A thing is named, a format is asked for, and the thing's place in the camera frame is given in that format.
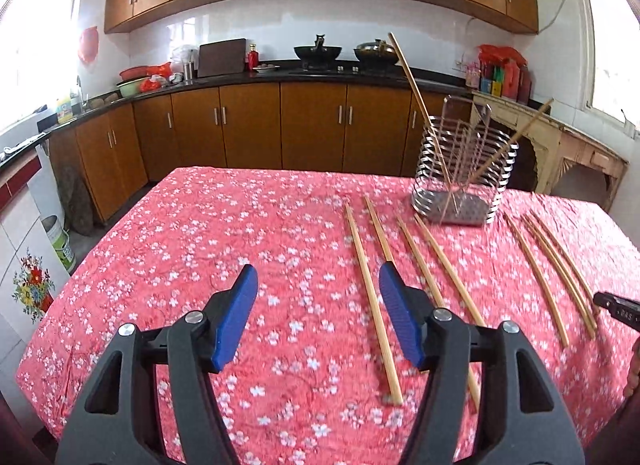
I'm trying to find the wooden chopstick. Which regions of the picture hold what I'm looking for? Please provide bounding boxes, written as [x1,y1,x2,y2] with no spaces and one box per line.
[414,214,487,327]
[396,216,482,412]
[531,211,600,318]
[343,201,404,405]
[444,99,555,206]
[363,196,396,266]
[503,213,570,347]
[388,33,455,206]
[523,216,597,340]

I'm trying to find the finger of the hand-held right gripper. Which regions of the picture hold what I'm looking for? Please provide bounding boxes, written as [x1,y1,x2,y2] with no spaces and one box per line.
[593,291,640,332]

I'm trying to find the cream wooden side table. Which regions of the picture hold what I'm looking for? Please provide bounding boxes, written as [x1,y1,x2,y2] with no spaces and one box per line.
[470,90,630,213]

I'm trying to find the window beside sink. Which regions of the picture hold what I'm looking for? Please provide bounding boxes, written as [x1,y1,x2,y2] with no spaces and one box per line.
[0,0,86,130]

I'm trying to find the kitchen faucet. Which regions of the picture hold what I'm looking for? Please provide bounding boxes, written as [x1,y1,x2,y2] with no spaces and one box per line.
[70,76,88,113]

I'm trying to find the white floral-print cabinet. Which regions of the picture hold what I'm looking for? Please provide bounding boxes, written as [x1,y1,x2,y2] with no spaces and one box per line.
[0,150,71,361]

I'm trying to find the gas stove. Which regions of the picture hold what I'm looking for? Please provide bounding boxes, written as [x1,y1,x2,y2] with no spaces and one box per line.
[290,59,406,76]

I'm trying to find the red floral tablecloth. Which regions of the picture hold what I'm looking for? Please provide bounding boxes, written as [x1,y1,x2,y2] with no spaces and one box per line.
[15,165,640,465]

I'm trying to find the white plastic bag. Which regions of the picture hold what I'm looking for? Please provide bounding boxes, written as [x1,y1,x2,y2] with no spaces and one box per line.
[170,45,200,74]

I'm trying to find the brown cutting board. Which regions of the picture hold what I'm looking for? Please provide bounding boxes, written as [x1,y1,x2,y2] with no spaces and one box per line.
[197,38,248,78]

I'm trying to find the green basin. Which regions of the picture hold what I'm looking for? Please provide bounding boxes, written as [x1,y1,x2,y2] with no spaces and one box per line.
[116,79,151,98]

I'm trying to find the window beside cream table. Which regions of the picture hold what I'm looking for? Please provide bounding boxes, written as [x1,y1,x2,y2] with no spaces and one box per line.
[575,0,640,126]

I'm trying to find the black wok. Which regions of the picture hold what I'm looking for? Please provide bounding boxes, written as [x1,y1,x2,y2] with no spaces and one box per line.
[293,34,345,62]

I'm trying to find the black countertop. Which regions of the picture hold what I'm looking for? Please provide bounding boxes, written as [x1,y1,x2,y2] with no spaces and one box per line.
[0,61,476,166]

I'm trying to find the metal wire utensil holder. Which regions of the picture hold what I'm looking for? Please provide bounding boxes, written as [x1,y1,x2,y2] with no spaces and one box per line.
[411,95,519,226]

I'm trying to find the red basin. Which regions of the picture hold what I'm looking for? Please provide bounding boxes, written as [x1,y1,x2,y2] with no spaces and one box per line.
[119,65,171,82]

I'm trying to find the paint bucket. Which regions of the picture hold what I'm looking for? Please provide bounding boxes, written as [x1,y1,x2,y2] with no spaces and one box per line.
[42,215,77,273]

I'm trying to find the dark grey cloth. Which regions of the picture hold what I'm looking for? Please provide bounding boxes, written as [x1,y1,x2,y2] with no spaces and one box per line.
[55,165,93,236]

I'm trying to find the red wall decoration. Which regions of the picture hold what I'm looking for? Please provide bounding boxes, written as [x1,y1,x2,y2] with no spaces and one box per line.
[78,26,101,64]

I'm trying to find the red bagged goods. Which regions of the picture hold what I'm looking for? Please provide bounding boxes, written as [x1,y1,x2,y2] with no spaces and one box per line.
[477,44,532,104]

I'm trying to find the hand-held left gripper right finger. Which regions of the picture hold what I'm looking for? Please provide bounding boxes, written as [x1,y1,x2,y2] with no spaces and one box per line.
[378,262,586,465]

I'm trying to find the lidded wok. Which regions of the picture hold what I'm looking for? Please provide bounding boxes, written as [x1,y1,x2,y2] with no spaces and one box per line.
[353,39,401,63]

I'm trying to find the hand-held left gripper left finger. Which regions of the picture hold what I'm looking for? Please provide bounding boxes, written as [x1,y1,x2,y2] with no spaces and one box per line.
[55,264,259,465]

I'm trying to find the wall cable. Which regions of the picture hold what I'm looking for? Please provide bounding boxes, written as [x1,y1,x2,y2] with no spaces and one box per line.
[537,0,581,33]

